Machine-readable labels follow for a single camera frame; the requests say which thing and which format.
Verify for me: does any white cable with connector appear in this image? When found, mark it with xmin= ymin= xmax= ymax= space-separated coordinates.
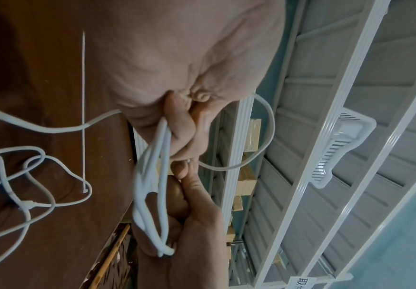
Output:
xmin=0 ymin=146 xmax=93 ymax=244

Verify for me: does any white paper label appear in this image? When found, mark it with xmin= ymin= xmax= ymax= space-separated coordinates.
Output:
xmin=288 ymin=276 xmax=324 ymax=289

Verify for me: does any person's right forearm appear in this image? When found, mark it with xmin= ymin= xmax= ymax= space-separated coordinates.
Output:
xmin=137 ymin=252 xmax=231 ymax=289

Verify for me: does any person's right hand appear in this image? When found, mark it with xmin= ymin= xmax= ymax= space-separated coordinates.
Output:
xmin=132 ymin=160 xmax=231 ymax=256

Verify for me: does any person's left hand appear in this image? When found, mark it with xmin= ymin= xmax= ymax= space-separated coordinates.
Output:
xmin=83 ymin=0 xmax=287 ymax=161

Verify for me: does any white plastic basket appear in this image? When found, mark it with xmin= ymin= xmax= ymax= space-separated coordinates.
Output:
xmin=309 ymin=106 xmax=377 ymax=189

